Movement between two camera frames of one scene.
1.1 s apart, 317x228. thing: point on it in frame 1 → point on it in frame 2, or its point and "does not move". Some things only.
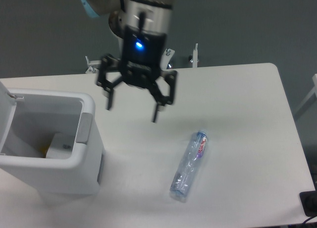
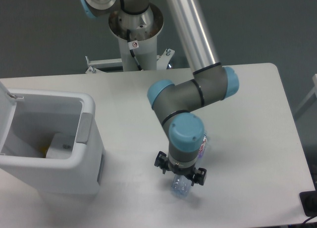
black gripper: (143, 51) → (162, 161)
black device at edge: (308, 199) does not move
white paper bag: (61, 146) does not move
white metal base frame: (94, 66) does not move
